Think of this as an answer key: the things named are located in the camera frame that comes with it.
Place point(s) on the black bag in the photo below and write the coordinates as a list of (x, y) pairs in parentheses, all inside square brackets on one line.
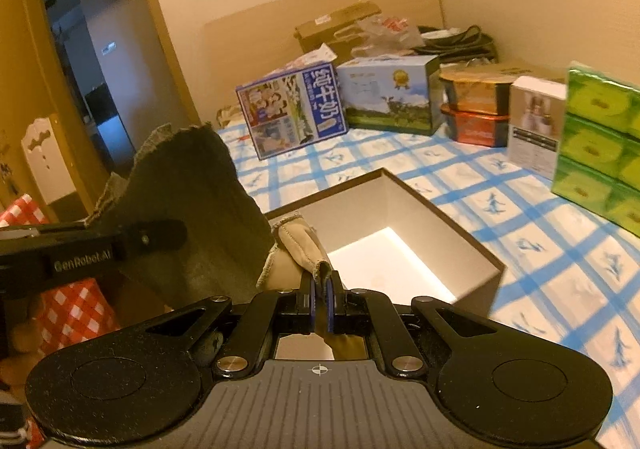
[(460, 44)]

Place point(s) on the blue green landscape box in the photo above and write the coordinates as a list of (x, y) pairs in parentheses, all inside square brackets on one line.
[(385, 99)]

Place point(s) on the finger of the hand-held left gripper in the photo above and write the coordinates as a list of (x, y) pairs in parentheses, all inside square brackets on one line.
[(155, 236)]

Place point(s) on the green tissue pack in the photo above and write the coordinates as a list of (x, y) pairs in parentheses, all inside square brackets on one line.
[(595, 139)]

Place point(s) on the white tall box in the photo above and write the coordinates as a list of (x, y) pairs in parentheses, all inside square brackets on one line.
[(535, 129)]

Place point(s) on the blue checked bed sheet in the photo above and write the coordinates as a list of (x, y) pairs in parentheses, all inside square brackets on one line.
[(550, 254)]

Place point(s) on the wooden door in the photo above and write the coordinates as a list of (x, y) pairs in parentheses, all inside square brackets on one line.
[(20, 79)]

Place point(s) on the flat brown cardboard box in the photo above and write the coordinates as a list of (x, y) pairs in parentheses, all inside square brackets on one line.
[(325, 26)]

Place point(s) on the wooden headboard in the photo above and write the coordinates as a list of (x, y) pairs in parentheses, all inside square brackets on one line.
[(260, 29)]

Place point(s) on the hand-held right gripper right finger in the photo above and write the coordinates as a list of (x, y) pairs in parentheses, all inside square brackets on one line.
[(330, 304)]

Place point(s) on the blue printed milk carton box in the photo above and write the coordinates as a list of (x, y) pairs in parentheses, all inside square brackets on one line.
[(290, 109)]

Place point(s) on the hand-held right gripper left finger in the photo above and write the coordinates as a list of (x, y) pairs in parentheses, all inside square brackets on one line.
[(312, 304)]

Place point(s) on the wooden door frame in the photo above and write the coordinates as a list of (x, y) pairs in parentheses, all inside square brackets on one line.
[(160, 39)]

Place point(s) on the red checked cloth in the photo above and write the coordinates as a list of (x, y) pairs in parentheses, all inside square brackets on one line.
[(70, 314)]

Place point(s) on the dark olive cloth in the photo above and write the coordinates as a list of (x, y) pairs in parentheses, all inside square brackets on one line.
[(200, 189)]

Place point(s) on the beige cloth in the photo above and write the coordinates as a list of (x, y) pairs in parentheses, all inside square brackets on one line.
[(300, 239)]

